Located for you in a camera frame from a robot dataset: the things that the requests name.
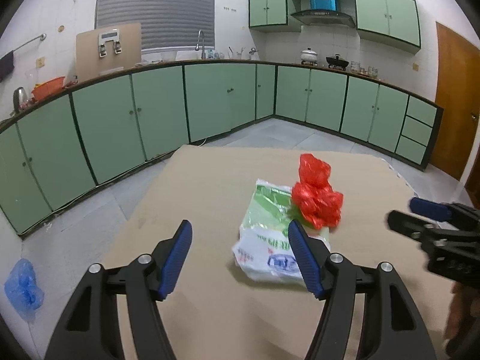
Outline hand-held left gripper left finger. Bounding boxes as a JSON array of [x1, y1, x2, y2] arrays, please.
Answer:
[[44, 219, 194, 360]]

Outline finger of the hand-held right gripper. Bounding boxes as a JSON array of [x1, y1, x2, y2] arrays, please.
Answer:
[[409, 196, 480, 223], [387, 209, 440, 243]]

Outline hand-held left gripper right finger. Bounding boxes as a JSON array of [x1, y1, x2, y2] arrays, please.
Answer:
[[287, 219, 437, 360]]

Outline green white plastic packet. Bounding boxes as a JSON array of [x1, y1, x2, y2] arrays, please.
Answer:
[[231, 178, 334, 283]]

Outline red plastic bag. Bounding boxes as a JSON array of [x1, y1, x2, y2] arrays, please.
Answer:
[[290, 153, 344, 230]]

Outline person's right hand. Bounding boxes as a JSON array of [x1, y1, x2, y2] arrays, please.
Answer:
[[445, 282, 480, 343]]

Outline grey foam floor mat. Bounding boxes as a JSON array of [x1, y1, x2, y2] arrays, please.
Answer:
[[384, 157, 415, 199]]

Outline brown wooden door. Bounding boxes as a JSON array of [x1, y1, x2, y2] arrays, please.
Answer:
[[429, 22, 480, 183]]

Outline green base cabinet run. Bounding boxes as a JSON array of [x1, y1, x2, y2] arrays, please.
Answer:
[[0, 60, 443, 237]]

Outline row of glass jars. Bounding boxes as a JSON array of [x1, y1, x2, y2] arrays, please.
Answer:
[[350, 61, 379, 77]]

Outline blue plastic bag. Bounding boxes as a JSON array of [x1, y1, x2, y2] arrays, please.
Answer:
[[4, 258, 45, 323]]

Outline black wok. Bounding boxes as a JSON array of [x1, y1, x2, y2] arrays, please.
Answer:
[[325, 54, 350, 69]]

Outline orange plastic basin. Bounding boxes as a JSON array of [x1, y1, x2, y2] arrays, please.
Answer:
[[31, 76, 67, 101]]

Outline wooden board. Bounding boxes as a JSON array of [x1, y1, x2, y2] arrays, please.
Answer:
[[76, 22, 143, 78]]

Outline glass range hood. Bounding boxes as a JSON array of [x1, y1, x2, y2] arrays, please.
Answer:
[[290, 8, 356, 28]]

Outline steel kettle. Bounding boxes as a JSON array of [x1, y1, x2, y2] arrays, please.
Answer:
[[13, 86, 28, 112]]

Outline grey window blind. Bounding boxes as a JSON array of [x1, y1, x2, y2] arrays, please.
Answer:
[[95, 0, 217, 55]]

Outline dark hanging towel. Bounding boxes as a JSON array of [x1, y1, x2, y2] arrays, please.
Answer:
[[0, 52, 15, 83]]

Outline green wall cabinets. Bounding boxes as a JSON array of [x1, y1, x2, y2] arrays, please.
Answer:
[[248, 0, 422, 55]]

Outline white metal bracket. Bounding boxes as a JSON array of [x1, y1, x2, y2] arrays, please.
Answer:
[[98, 28, 123, 58]]

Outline metal towel rail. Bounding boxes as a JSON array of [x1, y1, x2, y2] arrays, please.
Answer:
[[7, 33, 48, 55]]

